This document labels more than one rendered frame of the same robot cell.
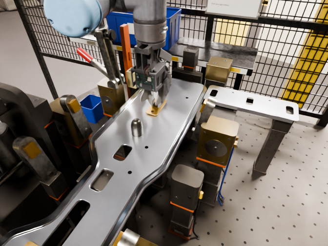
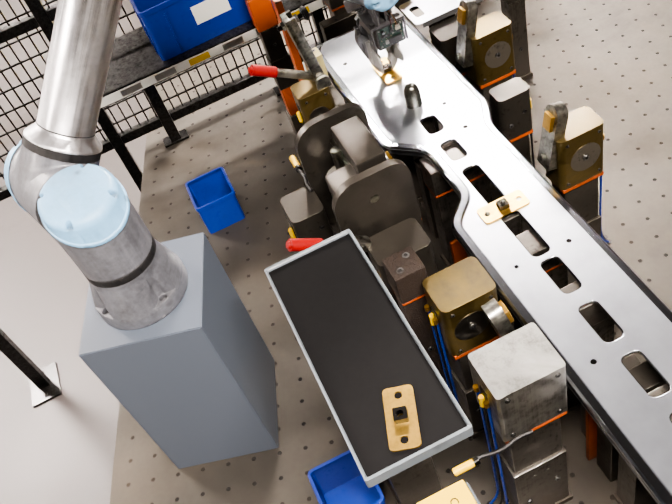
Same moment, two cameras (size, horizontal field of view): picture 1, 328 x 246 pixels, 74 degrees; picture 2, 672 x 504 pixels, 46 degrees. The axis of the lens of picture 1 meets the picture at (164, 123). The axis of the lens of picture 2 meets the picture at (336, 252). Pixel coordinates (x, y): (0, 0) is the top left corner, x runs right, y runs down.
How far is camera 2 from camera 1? 1.19 m
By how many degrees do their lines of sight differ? 22
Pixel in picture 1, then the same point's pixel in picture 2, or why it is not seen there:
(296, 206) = (592, 76)
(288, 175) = (554, 56)
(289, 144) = not seen: hidden behind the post
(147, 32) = not seen: outside the picture
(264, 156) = (518, 49)
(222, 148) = (504, 48)
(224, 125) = (489, 22)
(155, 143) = (445, 94)
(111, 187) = (470, 145)
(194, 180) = (519, 86)
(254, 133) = not seen: hidden behind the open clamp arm
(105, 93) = (316, 104)
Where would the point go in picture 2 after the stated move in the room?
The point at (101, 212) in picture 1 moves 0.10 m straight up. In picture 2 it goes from (491, 158) to (486, 115)
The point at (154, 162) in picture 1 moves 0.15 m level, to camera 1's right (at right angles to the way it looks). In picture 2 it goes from (471, 104) to (518, 59)
